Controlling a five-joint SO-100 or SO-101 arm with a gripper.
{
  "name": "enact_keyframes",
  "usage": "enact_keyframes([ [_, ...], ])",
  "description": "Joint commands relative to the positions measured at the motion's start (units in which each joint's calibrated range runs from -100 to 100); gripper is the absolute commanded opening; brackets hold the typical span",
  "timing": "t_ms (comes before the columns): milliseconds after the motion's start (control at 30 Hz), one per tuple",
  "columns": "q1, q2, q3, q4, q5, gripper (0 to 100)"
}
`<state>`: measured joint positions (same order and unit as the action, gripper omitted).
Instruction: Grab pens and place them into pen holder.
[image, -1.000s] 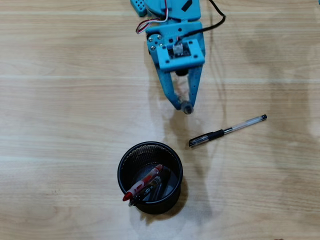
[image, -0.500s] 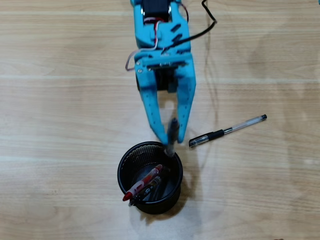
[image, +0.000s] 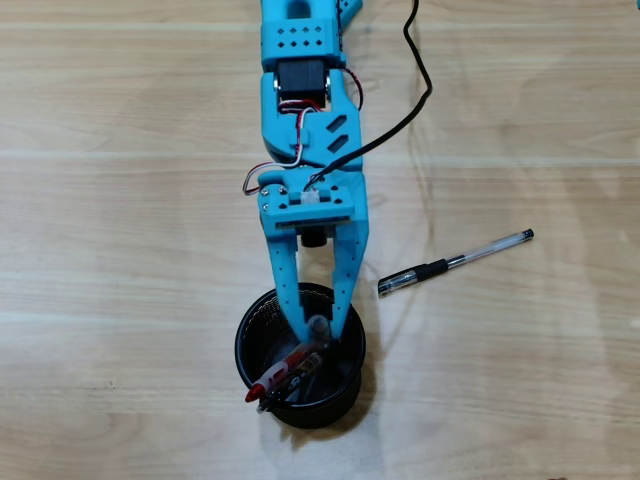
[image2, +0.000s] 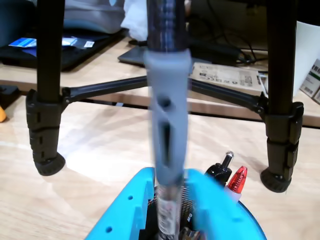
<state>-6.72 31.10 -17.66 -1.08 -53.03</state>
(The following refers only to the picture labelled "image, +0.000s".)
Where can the red pen with white grip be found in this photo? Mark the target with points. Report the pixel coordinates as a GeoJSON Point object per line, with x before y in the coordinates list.
{"type": "Point", "coordinates": [272, 375]}

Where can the clear pen with grey grip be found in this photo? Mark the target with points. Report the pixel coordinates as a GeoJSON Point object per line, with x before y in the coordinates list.
{"type": "Point", "coordinates": [320, 327]}

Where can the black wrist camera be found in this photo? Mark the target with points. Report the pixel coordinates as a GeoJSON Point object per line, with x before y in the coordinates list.
{"type": "Point", "coordinates": [314, 239]}

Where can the black mesh pen holder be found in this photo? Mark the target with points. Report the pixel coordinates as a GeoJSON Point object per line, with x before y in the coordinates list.
{"type": "Point", "coordinates": [340, 400]}

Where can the clear capped pen black grip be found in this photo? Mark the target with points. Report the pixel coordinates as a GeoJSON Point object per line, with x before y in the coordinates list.
{"type": "Point", "coordinates": [430, 270]}

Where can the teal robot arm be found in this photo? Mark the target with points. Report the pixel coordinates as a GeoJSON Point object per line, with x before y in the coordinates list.
{"type": "Point", "coordinates": [300, 40]}

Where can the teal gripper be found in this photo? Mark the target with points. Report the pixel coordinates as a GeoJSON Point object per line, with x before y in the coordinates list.
{"type": "Point", "coordinates": [350, 210]}

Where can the black pen with chrome tip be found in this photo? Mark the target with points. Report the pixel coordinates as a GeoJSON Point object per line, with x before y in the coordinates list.
{"type": "Point", "coordinates": [300, 375]}

